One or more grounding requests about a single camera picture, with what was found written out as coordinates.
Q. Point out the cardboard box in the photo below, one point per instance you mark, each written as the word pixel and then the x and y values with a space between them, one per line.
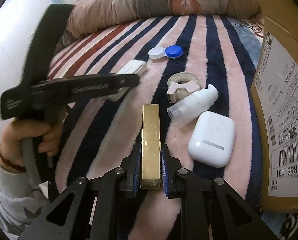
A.
pixel 281 97

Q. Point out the pink quilt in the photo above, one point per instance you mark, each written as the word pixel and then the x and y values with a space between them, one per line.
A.
pixel 164 2

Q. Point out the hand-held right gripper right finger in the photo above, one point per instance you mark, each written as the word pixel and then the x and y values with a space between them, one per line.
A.
pixel 165 168

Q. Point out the person's left hand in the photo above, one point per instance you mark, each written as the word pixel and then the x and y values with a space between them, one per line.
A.
pixel 26 136

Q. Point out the striped plush blanket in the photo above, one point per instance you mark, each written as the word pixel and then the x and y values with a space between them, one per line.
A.
pixel 164 105

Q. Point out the white ribbed plastic box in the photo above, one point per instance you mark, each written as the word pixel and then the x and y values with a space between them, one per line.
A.
pixel 129 73

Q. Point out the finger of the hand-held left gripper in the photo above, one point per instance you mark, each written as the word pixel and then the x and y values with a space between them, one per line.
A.
pixel 89 86

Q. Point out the white pump bottle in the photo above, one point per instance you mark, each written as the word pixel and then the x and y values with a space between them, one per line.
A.
pixel 191 103

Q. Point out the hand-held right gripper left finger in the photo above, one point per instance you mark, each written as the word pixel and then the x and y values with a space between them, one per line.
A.
pixel 136 166

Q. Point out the white earbuds case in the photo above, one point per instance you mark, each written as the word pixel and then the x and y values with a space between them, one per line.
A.
pixel 211 140

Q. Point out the pink tape dispenser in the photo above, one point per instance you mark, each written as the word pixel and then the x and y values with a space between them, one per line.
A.
pixel 182 86

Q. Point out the gold lipstick tube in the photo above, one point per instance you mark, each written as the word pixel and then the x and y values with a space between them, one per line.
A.
pixel 151 145

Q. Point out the contact lens case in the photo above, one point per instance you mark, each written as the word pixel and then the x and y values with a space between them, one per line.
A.
pixel 166 52

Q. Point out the person's left forearm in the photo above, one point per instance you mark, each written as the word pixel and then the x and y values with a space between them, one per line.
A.
pixel 11 200

